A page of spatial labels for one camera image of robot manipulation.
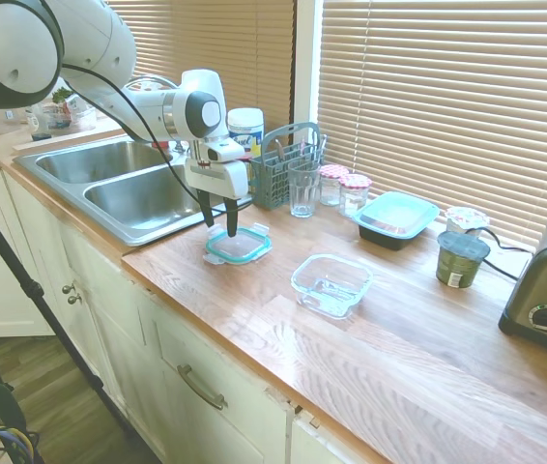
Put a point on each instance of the metal utensil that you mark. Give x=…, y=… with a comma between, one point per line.
x=321, y=147

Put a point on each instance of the Lysol wipes canister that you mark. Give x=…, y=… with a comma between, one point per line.
x=247, y=128

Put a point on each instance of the black container with teal lid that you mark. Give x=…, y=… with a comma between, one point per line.
x=394, y=217

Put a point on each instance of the clear plastic clamshell box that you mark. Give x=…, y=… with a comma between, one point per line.
x=77, y=116

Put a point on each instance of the green yogurt cup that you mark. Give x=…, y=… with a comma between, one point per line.
x=459, y=263

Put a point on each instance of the round metal cabinet knob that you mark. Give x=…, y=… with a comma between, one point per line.
x=67, y=289
x=74, y=298

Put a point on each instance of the green leafy herbs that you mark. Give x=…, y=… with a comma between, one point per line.
x=62, y=94

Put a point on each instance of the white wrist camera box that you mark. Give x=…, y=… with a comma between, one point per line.
x=225, y=152

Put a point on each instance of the dark green metal frame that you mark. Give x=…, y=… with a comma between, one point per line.
x=10, y=411

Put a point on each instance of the grey-blue cutlery basket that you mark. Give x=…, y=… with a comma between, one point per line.
x=268, y=186

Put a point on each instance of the black camera tripod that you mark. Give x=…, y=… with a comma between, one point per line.
x=32, y=290

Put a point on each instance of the white yogurt cup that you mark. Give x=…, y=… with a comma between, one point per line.
x=467, y=217

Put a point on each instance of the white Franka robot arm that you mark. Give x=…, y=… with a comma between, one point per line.
x=95, y=29

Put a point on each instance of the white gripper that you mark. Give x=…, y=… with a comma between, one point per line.
x=215, y=179

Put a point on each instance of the glass jar red checkered lid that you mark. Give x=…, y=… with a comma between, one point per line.
x=354, y=195
x=334, y=186

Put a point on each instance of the clear plastic bottle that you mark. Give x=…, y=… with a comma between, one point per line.
x=37, y=123

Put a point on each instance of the white kitchen cabinet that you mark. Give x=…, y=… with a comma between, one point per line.
x=123, y=338

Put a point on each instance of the clear drinking glass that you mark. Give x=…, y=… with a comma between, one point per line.
x=304, y=193

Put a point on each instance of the stainless steel double sink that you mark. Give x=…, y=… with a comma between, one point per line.
x=123, y=193

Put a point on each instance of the clear lid with teal seal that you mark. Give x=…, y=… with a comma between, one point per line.
x=237, y=249

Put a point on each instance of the clear glass food container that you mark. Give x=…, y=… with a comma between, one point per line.
x=331, y=287

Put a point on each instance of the wide beige window blind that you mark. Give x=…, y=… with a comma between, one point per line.
x=447, y=96

